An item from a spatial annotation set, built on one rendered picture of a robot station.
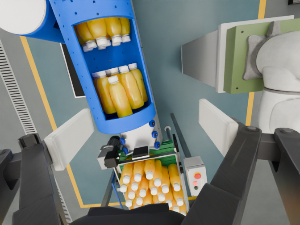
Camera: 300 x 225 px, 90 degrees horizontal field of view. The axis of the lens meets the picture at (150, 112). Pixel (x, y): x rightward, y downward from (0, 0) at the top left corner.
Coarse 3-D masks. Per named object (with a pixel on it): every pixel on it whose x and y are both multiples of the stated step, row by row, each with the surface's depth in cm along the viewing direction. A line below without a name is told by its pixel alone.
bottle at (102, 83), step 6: (102, 78) 63; (102, 84) 63; (108, 84) 64; (102, 90) 64; (108, 90) 64; (102, 96) 65; (108, 96) 65; (102, 102) 67; (108, 102) 66; (108, 108) 66; (114, 108) 67
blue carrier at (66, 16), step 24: (72, 0) 46; (96, 0) 46; (120, 0) 50; (72, 24) 48; (72, 48) 52; (96, 48) 73; (120, 48) 74; (144, 72) 64; (96, 96) 56; (96, 120) 62; (120, 120) 58; (144, 120) 62
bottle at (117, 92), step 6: (114, 84) 60; (120, 84) 61; (114, 90) 60; (120, 90) 61; (114, 96) 61; (120, 96) 61; (126, 96) 64; (114, 102) 63; (120, 102) 62; (126, 102) 63; (120, 108) 63; (126, 108) 64; (120, 114) 64; (126, 114) 64
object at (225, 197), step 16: (256, 128) 10; (240, 144) 9; (256, 144) 8; (224, 160) 7; (240, 160) 7; (256, 160) 10; (224, 176) 6; (240, 176) 6; (208, 192) 5; (224, 192) 5; (240, 192) 6; (192, 208) 5; (208, 208) 5; (224, 208) 5; (240, 208) 5; (192, 224) 4; (208, 224) 4; (224, 224) 4; (240, 224) 7
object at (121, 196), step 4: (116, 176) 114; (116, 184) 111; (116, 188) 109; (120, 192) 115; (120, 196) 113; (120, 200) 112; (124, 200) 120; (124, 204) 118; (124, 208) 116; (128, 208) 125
